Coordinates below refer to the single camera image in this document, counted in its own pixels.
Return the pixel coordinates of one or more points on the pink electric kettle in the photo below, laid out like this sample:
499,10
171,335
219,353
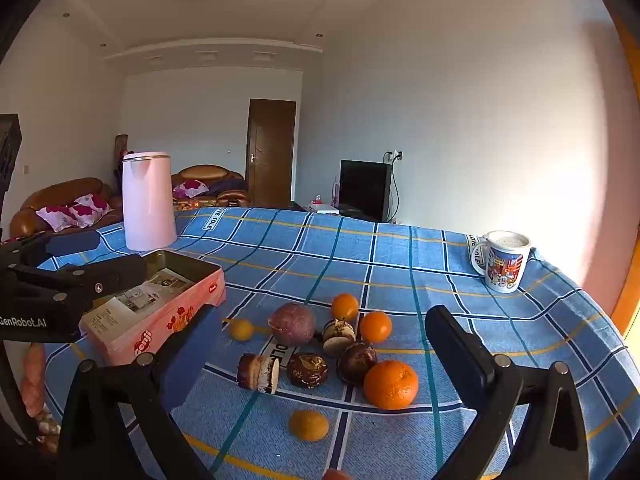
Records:
149,200

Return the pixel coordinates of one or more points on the white floral cushion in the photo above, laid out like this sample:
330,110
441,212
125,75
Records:
55,217
191,189
92,207

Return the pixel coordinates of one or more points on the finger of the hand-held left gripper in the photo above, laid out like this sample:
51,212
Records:
100,277
70,246

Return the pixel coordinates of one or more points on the person's left hand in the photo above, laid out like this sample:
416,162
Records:
34,380

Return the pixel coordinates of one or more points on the small orange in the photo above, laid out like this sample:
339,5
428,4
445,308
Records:
345,306
375,326

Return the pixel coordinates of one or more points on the large orange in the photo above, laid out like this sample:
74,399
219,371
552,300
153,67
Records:
390,384

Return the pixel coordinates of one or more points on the purple blanket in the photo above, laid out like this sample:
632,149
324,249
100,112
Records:
230,182

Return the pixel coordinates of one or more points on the black television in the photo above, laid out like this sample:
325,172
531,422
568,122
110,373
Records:
365,190

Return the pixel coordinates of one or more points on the printed paper sheet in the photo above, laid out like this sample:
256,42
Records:
145,290

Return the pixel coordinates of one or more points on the brown leather armchair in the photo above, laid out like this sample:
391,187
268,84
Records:
205,172

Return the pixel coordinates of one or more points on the white box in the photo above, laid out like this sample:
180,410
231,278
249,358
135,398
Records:
324,206

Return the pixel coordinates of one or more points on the yellow-orange citrus fruit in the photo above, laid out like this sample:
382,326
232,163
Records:
308,425

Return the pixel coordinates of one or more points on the dark purple passion fruit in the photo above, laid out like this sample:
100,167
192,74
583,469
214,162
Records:
356,361

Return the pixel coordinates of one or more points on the brown leather sofa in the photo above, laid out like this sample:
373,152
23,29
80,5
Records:
55,192

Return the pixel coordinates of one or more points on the reddish round object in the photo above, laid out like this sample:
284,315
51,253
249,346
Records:
336,475

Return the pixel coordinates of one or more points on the blue plaid tablecloth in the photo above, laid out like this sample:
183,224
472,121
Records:
450,270

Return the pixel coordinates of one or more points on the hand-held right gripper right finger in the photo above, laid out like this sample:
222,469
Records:
450,355

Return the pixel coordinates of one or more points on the chocolate swirl cake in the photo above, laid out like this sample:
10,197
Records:
307,370

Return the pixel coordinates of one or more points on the white cartoon print mug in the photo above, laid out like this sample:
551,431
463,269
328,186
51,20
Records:
502,265

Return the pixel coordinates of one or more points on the small yellow kumquat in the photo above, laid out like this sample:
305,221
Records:
241,330

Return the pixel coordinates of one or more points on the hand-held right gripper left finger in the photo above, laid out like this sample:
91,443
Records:
195,355

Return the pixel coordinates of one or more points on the brown wooden door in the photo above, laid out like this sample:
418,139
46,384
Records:
272,155

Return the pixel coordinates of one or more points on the pink tin box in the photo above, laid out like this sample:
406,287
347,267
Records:
165,330

